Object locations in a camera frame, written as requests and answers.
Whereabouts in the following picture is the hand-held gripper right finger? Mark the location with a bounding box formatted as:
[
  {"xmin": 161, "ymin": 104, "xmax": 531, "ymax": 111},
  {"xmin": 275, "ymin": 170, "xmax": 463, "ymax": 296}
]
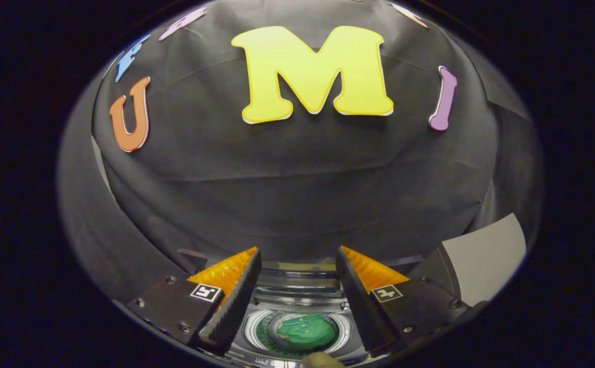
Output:
[{"xmin": 335, "ymin": 245, "xmax": 469, "ymax": 358}]

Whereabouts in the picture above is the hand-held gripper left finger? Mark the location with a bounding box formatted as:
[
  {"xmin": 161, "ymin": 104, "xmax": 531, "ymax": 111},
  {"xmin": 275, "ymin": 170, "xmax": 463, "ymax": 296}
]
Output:
[{"xmin": 125, "ymin": 246, "xmax": 262, "ymax": 357}]

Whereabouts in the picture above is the grey washing machine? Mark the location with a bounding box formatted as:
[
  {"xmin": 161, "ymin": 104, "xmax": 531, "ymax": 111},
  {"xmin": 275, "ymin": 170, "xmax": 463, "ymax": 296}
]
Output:
[{"xmin": 226, "ymin": 286, "xmax": 375, "ymax": 368}]

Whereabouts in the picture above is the green polo shirt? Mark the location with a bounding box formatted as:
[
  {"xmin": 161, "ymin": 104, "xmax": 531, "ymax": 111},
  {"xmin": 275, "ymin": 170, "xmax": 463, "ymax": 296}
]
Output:
[{"xmin": 277, "ymin": 315, "xmax": 339, "ymax": 351}]

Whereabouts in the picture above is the beige cabinet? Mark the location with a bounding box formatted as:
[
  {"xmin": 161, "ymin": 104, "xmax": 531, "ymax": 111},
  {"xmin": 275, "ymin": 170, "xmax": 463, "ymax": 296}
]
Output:
[{"xmin": 407, "ymin": 213, "xmax": 527, "ymax": 307}]

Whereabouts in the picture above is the black backdrop cloth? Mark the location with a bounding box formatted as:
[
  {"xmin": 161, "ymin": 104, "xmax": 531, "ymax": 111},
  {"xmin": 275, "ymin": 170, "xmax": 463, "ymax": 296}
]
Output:
[{"xmin": 56, "ymin": 0, "xmax": 543, "ymax": 307}]

